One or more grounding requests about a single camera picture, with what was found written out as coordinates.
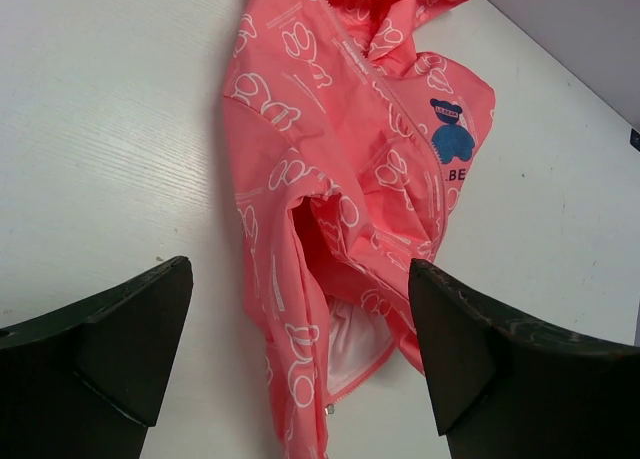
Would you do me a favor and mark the pink bear print jacket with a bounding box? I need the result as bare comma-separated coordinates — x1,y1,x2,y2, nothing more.
223,0,496,458

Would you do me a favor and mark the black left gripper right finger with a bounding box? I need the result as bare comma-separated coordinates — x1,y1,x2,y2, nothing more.
409,259,639,459

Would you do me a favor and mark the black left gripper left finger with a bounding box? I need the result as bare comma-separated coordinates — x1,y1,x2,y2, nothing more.
1,256,193,458

